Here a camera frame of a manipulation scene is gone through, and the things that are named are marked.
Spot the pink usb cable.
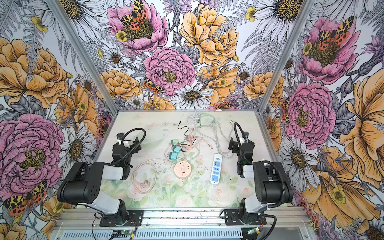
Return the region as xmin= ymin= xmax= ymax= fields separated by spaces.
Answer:
xmin=191 ymin=136 xmax=214 ymax=151

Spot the black usb cable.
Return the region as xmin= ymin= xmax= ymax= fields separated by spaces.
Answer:
xmin=176 ymin=120 xmax=199 ymax=152

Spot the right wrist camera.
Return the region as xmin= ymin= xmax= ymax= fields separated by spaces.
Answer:
xmin=242 ymin=132 xmax=249 ymax=140

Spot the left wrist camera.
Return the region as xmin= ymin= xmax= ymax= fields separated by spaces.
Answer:
xmin=117 ymin=133 xmax=125 ymax=141

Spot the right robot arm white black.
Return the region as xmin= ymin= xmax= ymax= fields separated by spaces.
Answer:
xmin=229 ymin=122 xmax=293 ymax=224

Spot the teal charger with black cable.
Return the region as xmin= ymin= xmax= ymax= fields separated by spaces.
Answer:
xmin=169 ymin=152 xmax=178 ymax=163

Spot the teal charger with white cable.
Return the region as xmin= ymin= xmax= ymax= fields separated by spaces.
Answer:
xmin=173 ymin=146 xmax=182 ymax=154

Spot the aluminium front rail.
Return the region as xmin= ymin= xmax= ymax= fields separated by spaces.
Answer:
xmin=54 ymin=207 xmax=311 ymax=231

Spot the green charger adapter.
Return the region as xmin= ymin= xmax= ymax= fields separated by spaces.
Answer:
xmin=171 ymin=139 xmax=180 ymax=146

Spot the lilac usb cable bundle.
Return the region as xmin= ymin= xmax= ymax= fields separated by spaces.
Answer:
xmin=186 ymin=112 xmax=202 ymax=127

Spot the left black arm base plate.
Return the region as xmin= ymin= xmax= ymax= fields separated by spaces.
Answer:
xmin=100 ymin=210 xmax=145 ymax=227

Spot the green usb cable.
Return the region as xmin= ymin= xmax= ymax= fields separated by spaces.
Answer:
xmin=197 ymin=113 xmax=216 ymax=128

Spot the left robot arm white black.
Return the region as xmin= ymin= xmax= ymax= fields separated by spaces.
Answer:
xmin=57 ymin=128 xmax=147 ymax=225

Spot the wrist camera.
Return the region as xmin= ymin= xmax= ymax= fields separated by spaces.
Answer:
xmin=117 ymin=133 xmax=125 ymax=141
xmin=242 ymin=132 xmax=249 ymax=140

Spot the pink charger adapter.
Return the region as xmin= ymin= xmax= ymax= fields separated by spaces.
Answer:
xmin=186 ymin=135 xmax=195 ymax=142

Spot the pink socket cord with plug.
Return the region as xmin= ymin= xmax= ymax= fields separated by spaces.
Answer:
xmin=131 ymin=158 xmax=176 ymax=194

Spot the round pink power socket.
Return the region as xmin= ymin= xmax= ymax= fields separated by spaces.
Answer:
xmin=174 ymin=161 xmax=192 ymax=180

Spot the white blue power strip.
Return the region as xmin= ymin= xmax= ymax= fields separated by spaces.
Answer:
xmin=210 ymin=154 xmax=223 ymax=185

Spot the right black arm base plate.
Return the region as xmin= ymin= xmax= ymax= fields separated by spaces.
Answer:
xmin=220 ymin=209 xmax=267 ymax=226

